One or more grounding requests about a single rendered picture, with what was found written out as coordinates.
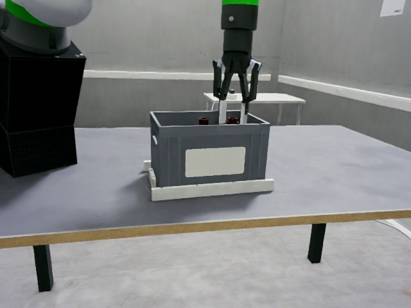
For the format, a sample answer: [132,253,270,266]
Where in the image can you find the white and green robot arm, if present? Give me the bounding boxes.
[0,0,259,55]

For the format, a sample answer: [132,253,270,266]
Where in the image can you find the brown bottle with green label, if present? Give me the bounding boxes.
[227,117,239,124]

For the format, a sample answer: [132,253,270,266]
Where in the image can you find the grey plastic crate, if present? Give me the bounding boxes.
[150,110,270,187]

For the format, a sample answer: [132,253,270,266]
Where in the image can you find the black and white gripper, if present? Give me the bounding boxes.
[213,30,262,124]

